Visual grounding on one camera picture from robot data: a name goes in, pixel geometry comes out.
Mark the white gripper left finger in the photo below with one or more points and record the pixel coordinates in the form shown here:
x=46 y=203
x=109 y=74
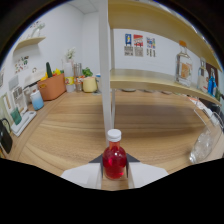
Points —
x=85 y=175

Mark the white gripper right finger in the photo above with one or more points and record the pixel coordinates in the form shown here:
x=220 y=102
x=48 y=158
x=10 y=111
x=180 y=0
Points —
x=145 y=173

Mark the small red liquid bottle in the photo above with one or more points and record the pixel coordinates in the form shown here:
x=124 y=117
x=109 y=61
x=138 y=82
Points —
x=114 y=163

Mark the blue white cup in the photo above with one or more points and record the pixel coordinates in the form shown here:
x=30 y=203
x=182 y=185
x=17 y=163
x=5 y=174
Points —
x=37 y=100

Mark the green cup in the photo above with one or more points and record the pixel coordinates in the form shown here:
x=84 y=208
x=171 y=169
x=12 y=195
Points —
x=16 y=116

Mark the glass tumbler with ice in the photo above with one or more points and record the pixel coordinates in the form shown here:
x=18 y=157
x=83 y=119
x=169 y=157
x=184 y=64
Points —
x=203 y=146

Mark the white tray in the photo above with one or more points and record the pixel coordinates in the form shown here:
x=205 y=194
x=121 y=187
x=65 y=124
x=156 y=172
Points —
x=23 y=124

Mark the black handbag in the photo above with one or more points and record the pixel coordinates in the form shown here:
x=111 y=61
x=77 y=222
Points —
x=4 y=138

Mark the yellow pot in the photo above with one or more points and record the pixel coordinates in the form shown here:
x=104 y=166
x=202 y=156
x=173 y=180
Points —
x=89 y=85

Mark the orange storage basket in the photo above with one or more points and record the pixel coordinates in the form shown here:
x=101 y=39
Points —
x=51 y=88

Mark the green potted plant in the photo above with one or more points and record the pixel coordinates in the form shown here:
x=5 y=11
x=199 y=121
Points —
x=87 y=72

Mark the clear bottle red label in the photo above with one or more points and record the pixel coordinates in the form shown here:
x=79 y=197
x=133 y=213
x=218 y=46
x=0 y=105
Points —
x=202 y=78

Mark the white flower vase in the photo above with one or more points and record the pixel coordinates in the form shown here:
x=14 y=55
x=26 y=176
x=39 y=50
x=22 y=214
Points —
x=69 y=65

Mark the white frame wooden shelf rack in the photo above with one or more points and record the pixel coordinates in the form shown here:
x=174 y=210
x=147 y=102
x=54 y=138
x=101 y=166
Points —
x=150 y=80

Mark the wooden wall shelf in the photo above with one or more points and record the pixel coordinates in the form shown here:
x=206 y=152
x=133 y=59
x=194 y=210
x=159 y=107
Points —
x=30 y=41

